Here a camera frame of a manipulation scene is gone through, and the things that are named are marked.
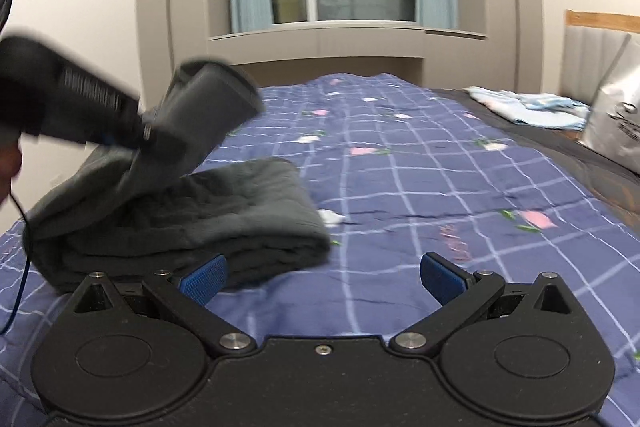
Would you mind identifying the thin dark cable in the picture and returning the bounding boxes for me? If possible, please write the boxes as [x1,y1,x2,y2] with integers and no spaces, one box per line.
[0,194,33,335]

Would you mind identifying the light blue crumpled cloth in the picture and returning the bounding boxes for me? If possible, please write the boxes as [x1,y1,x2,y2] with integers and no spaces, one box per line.
[467,86,592,130]

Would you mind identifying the beige window cabinet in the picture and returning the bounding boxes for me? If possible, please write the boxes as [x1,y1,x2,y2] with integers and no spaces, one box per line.
[207,22,488,82]

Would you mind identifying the grey quilted pants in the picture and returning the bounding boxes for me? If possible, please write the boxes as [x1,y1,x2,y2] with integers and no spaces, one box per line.
[22,59,333,295]

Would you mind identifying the padded headboard with wooden frame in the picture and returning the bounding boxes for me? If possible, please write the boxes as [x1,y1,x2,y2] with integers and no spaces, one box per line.
[560,9,640,108]

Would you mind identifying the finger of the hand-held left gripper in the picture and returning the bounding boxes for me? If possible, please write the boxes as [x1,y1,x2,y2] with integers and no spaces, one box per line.
[102,107,164,152]

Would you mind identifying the grey bed sheet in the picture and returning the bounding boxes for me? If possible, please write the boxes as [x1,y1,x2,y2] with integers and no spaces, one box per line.
[435,88,640,238]

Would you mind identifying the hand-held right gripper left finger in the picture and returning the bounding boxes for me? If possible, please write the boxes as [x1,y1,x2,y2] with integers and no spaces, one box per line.
[74,252,257,358]

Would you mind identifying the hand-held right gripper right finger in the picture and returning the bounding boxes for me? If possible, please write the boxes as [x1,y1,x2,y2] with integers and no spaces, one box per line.
[389,252,572,355]

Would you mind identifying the person's left hand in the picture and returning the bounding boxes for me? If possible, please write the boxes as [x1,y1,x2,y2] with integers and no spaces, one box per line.
[0,143,22,205]

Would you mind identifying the blue checkered floral quilt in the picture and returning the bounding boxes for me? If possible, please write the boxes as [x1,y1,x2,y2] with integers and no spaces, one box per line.
[0,72,640,427]

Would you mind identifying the white bag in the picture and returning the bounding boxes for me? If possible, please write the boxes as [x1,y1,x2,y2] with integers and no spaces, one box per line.
[577,34,640,178]

